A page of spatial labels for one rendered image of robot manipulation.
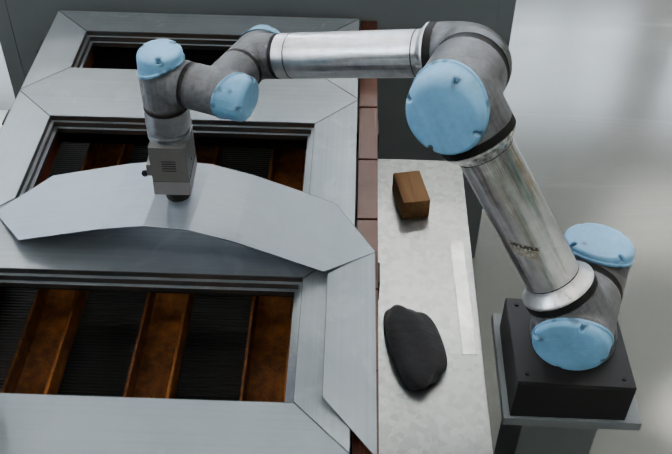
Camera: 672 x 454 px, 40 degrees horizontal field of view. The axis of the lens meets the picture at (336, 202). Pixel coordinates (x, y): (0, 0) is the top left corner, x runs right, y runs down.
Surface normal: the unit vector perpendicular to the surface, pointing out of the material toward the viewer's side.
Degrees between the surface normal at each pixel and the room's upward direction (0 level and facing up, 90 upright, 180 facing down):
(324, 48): 43
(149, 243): 0
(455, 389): 0
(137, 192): 12
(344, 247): 19
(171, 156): 90
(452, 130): 79
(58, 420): 0
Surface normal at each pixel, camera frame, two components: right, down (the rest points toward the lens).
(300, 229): 0.34, -0.67
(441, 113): -0.43, 0.45
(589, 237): 0.10, -0.85
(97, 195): -0.27, -0.74
